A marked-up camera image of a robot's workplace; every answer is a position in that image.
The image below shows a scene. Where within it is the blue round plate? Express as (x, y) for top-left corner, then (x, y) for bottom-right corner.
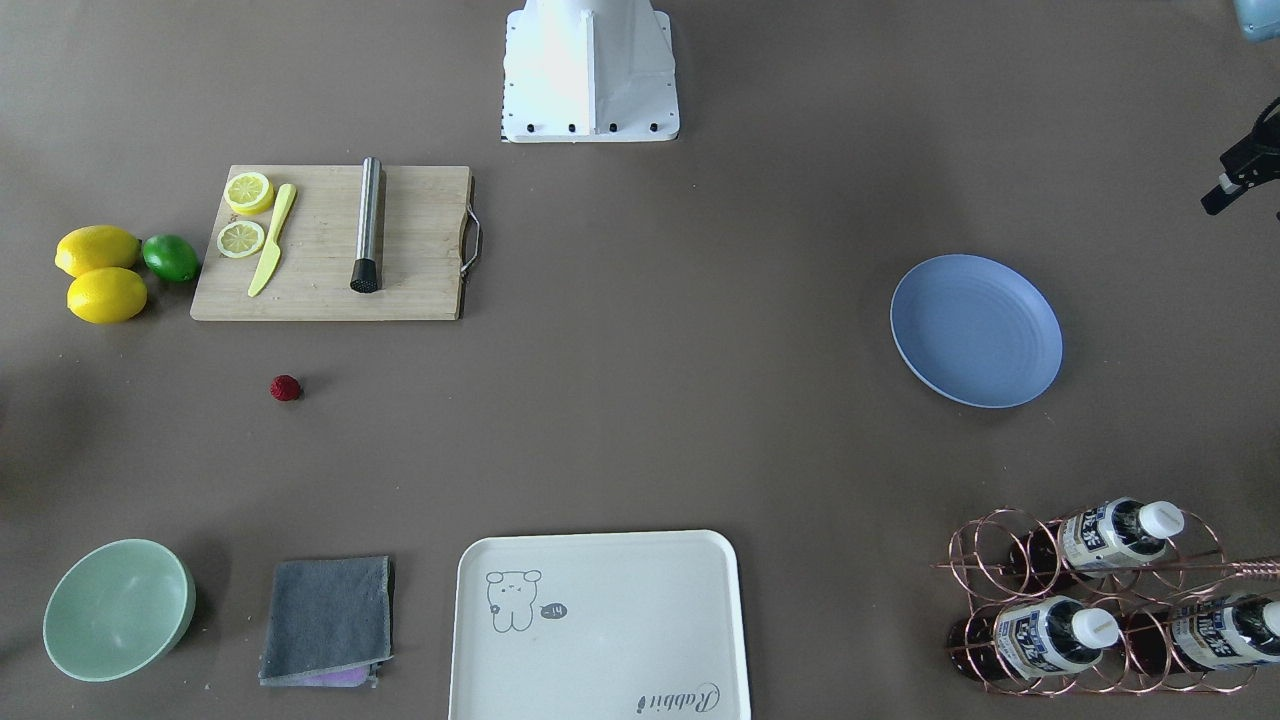
(890, 254), (1064, 409)

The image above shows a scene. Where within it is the whole yellow lemon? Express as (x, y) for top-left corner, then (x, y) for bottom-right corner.
(54, 224), (141, 278)
(67, 266), (148, 324)

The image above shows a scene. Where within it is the yellow plastic knife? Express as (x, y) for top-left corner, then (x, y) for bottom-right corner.
(247, 183), (297, 297)

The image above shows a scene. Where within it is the cream rectangular tray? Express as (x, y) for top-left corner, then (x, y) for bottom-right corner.
(448, 529), (753, 719)

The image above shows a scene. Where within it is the green ceramic bowl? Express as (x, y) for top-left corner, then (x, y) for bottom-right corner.
(42, 538), (196, 682)

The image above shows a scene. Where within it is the white camera mast base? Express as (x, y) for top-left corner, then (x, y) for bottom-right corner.
(500, 1), (681, 143)

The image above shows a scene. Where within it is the lemon half slice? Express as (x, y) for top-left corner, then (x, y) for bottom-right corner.
(223, 170), (275, 217)
(215, 220), (266, 259)

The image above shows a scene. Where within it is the dark drink bottle white cap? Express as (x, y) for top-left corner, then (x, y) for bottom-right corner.
(1006, 497), (1187, 589)

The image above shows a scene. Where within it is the copper wire bottle rack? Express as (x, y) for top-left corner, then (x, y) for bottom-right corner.
(936, 507), (1277, 698)

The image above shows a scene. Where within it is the steel muddler black tip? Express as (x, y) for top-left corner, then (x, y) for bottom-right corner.
(349, 156), (383, 293)

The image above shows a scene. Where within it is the wooden cutting board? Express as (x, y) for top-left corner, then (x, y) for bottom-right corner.
(189, 164), (476, 322)

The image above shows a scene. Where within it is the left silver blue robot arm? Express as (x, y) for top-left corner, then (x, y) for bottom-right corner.
(1233, 0), (1280, 44)

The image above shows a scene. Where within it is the grey folded cloth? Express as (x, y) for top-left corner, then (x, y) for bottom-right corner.
(259, 555), (393, 688)

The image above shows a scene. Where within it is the green lime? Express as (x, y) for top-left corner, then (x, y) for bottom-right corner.
(140, 234), (201, 283)

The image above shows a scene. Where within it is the red strawberry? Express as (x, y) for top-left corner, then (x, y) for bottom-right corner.
(269, 374), (302, 402)

